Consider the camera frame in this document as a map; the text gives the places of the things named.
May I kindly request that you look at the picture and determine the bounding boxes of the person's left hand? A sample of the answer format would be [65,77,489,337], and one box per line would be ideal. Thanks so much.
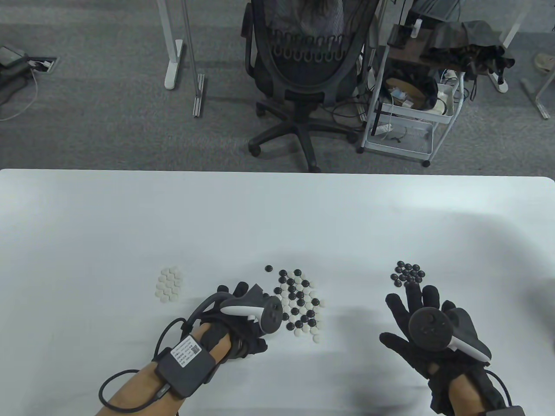
[202,282,268,360]

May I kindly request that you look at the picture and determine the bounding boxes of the person's right hand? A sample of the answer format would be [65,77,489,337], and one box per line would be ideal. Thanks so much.
[379,284,508,414]

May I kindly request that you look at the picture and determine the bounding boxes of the pile of mixed go stones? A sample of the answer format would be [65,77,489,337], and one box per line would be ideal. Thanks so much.
[264,265,326,345]

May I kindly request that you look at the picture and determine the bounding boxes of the group of black go stones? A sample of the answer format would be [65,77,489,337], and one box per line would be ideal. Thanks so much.
[390,261,426,286]

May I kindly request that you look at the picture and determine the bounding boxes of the group of white go stones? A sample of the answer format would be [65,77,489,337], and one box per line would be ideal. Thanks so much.
[156,265,185,302]

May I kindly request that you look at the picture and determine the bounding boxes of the person's left forearm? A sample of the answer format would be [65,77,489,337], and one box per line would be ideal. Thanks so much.
[95,323,232,416]

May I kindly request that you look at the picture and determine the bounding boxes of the grey white right hand controller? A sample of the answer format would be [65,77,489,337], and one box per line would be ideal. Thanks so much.
[408,307,492,362]

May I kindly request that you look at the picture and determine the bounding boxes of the dark grey left hand controller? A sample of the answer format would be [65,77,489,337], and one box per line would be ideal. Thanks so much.
[220,297,283,335]

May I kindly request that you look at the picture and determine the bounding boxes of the black left wrist sensor box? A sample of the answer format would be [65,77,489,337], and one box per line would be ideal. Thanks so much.
[155,338,216,398]

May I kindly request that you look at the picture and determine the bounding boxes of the white wheeled utility cart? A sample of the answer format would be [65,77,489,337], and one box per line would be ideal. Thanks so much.
[357,22,467,169]

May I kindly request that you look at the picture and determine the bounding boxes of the white power adapter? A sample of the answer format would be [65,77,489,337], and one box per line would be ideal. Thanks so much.
[436,82,456,116]

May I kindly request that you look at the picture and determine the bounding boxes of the black and tan bag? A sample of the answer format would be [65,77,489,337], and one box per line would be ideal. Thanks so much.
[384,65,439,111]

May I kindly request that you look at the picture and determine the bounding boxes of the black mesh office chair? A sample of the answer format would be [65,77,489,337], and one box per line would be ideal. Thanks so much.
[243,0,380,172]

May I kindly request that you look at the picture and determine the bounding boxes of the grey desk leg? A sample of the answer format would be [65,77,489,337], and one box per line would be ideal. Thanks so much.
[520,71,555,120]

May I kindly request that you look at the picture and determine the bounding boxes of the black phone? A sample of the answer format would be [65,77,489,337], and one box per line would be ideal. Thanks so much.
[387,25,412,47]

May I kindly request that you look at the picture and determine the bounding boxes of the black crumpled cloth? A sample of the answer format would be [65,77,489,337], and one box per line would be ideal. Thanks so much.
[423,20,516,87]

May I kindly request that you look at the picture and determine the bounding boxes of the white slanted desk leg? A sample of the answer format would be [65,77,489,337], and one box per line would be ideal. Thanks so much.
[486,0,527,94]

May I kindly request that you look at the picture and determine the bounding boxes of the floor socket box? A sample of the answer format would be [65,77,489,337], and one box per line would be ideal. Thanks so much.
[28,55,59,73]

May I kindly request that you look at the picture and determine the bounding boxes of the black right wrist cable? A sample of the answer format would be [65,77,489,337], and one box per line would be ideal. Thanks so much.
[483,368,511,408]

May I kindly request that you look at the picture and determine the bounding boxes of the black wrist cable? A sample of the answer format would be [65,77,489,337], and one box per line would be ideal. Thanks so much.
[98,292,226,416]
[483,368,511,408]

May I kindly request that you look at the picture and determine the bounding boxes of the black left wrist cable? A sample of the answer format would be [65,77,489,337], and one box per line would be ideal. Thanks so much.
[98,292,226,416]

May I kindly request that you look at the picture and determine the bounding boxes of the aluminium profile post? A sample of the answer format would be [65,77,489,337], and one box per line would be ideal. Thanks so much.
[180,0,205,117]

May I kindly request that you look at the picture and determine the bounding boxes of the white floor cable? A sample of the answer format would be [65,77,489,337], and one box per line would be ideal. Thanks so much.
[0,71,39,121]

